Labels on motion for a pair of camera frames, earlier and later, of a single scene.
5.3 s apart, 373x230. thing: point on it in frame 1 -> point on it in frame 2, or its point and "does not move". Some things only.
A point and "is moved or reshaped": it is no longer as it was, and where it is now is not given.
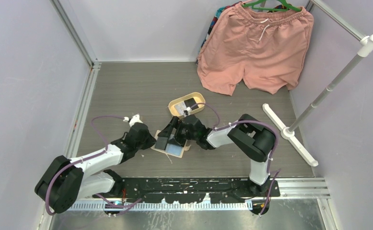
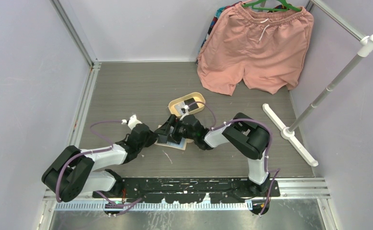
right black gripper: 177,125 does not move
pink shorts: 267,48 does not move
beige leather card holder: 169,147 is moved or reshaped
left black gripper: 150,141 does not move
